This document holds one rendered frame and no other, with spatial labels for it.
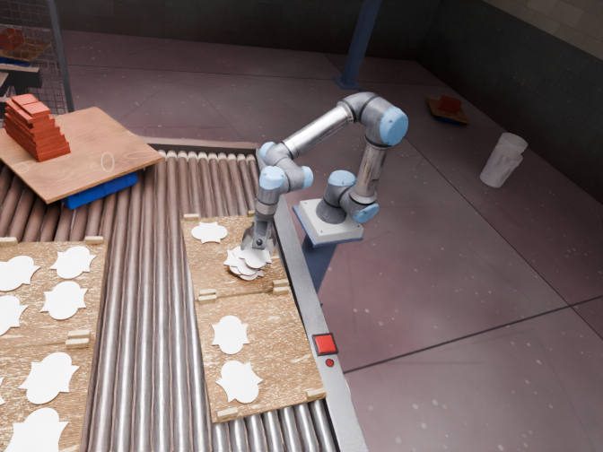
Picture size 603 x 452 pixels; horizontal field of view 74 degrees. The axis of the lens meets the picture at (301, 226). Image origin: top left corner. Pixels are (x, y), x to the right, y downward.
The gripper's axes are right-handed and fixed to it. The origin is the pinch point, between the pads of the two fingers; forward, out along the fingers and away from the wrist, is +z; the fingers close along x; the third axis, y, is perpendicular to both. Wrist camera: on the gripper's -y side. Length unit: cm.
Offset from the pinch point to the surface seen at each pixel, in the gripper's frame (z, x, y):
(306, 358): 9.3, -21.4, -34.1
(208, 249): 9.2, 18.1, 6.2
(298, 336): 9.3, -18.5, -26.5
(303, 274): 11.4, -20.3, 3.3
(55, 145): -7, 84, 33
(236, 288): 9.3, 4.9, -10.2
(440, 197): 103, -177, 215
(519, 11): -29, -297, 491
